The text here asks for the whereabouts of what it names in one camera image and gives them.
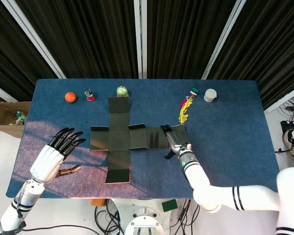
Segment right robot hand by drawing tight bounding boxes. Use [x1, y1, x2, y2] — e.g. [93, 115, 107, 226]
[161, 124, 193, 160]

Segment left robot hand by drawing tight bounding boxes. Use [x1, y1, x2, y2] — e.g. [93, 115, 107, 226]
[30, 127, 87, 184]

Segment black foldable cardboard box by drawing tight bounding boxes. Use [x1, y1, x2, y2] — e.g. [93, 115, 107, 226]
[89, 96, 188, 184]

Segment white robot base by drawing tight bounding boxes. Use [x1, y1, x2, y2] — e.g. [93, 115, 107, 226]
[110, 198, 184, 235]

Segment blue cloth-covered table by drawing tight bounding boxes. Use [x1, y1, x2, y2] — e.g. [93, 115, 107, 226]
[6, 78, 280, 199]

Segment brown cardboard carton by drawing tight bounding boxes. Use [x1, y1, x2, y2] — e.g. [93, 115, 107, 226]
[0, 92, 32, 139]

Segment yellow feather shuttlecock toy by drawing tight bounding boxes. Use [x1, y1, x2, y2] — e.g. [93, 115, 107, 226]
[178, 88, 199, 124]

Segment small green toy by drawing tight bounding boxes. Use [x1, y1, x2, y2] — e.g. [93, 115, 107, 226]
[14, 110, 27, 125]

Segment green block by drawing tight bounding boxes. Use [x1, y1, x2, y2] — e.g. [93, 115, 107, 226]
[161, 199, 178, 212]

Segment orange block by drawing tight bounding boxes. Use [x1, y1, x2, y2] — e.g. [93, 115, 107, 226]
[90, 198, 106, 208]

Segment orange ball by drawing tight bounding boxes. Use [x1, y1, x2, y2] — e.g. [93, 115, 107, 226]
[65, 92, 78, 103]

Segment green nesting doll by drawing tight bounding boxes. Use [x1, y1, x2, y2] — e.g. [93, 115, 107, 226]
[116, 85, 130, 98]

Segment small figure on red base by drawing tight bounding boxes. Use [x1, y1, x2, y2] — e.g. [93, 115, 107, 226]
[84, 88, 96, 101]

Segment black case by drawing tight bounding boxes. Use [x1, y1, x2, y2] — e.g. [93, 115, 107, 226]
[280, 119, 294, 138]

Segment black pleated curtain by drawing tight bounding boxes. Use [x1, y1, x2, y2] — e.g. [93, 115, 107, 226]
[0, 0, 294, 111]

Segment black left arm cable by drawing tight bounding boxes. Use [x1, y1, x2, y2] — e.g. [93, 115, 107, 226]
[13, 180, 101, 235]

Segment black floor cable bundle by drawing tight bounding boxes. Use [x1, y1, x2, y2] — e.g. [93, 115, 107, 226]
[94, 199, 125, 235]
[173, 199, 199, 235]

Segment white frame post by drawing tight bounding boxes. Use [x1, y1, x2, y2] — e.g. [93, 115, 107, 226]
[201, 0, 247, 80]
[264, 83, 294, 115]
[133, 0, 147, 79]
[1, 0, 67, 79]
[0, 80, 18, 103]

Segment black cables with adapter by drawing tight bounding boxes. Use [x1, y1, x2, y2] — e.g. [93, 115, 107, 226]
[283, 97, 294, 120]

